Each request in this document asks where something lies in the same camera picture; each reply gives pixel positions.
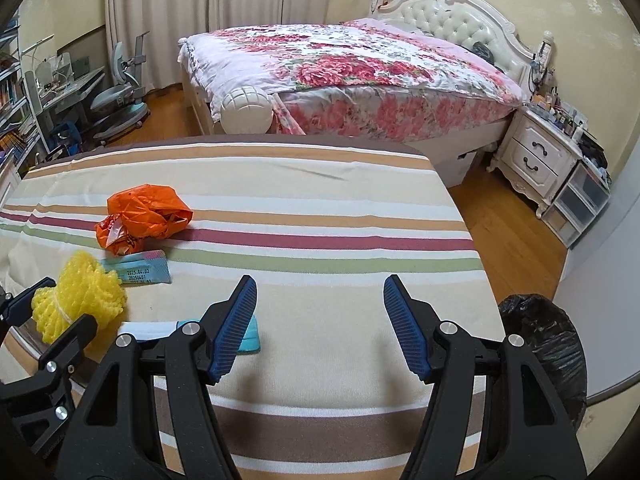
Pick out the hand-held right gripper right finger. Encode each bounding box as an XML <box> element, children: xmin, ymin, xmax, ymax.
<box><xmin>382</xmin><ymin>274</ymin><xmax>589</xmax><ymax>480</ymax></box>

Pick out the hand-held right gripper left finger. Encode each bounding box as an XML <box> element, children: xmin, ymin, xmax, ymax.
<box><xmin>57</xmin><ymin>274</ymin><xmax>259</xmax><ymax>480</ymax></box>

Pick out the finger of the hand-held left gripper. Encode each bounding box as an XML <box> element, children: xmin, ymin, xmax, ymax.
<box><xmin>0</xmin><ymin>313</ymin><xmax>99</xmax><ymax>402</ymax></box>
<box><xmin>0</xmin><ymin>277</ymin><xmax>57</xmax><ymax>334</ymax></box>

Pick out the teal and white packet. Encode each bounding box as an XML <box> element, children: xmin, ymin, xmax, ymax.
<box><xmin>119</xmin><ymin>313</ymin><xmax>262</xmax><ymax>357</ymax></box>

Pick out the yellow foam fruit net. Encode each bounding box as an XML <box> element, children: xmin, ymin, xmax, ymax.
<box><xmin>31</xmin><ymin>251</ymin><xmax>128</xmax><ymax>346</ymax></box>

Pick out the black trash bag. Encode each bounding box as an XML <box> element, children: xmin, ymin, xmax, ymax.
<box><xmin>497</xmin><ymin>293</ymin><xmax>589</xmax><ymax>432</ymax></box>

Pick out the small light blue packet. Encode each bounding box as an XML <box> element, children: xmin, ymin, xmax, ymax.
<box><xmin>99</xmin><ymin>249</ymin><xmax>172</xmax><ymax>286</ymax></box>

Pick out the orange plastic bag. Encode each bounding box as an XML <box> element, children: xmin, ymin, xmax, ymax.
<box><xmin>94</xmin><ymin>183</ymin><xmax>194</xmax><ymax>257</ymax></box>

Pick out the white bookshelf with books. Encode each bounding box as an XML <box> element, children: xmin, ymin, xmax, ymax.
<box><xmin>0</xmin><ymin>14</ymin><xmax>42</xmax><ymax>182</ymax></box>

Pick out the grey study desk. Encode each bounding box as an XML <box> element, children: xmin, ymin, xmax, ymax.
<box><xmin>21</xmin><ymin>66</ymin><xmax>107</xmax><ymax>152</ymax></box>

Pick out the white nightstand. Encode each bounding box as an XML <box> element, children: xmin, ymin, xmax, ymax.
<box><xmin>486</xmin><ymin>104</ymin><xmax>584</xmax><ymax>219</ymax></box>

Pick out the clear plastic drawer unit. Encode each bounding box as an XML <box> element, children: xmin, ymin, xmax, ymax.
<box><xmin>541</xmin><ymin>161</ymin><xmax>612</xmax><ymax>249</ymax></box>

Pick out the grey desk chair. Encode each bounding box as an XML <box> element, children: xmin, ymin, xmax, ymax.
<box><xmin>89</xmin><ymin>31</ymin><xmax>152</xmax><ymax>142</ymax></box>

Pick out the floral pink quilt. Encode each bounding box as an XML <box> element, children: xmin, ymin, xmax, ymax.
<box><xmin>178</xmin><ymin>16</ymin><xmax>524</xmax><ymax>142</ymax></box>

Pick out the cluster of small bottles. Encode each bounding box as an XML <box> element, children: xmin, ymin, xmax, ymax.
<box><xmin>529</xmin><ymin>77</ymin><xmax>609</xmax><ymax>163</ymax></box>

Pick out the bed with floral quilt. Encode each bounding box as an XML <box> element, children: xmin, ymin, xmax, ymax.
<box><xmin>180</xmin><ymin>0</ymin><xmax>539</xmax><ymax>189</ymax></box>

